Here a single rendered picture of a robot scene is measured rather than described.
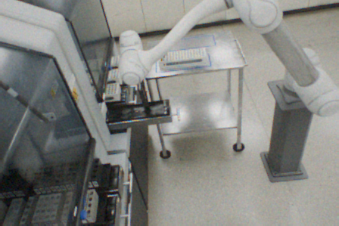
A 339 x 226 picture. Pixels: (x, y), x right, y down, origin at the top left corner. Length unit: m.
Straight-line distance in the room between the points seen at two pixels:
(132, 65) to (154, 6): 2.58
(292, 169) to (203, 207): 0.66
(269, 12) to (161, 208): 1.50
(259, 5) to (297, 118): 0.92
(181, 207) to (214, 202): 0.22
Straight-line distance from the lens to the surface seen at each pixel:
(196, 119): 2.23
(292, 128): 1.90
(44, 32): 1.09
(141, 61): 1.22
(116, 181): 1.32
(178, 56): 1.82
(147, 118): 1.54
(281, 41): 1.27
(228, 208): 2.11
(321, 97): 1.49
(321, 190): 2.29
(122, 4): 3.75
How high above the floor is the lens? 1.86
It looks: 40 degrees down
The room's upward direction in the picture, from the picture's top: 11 degrees counter-clockwise
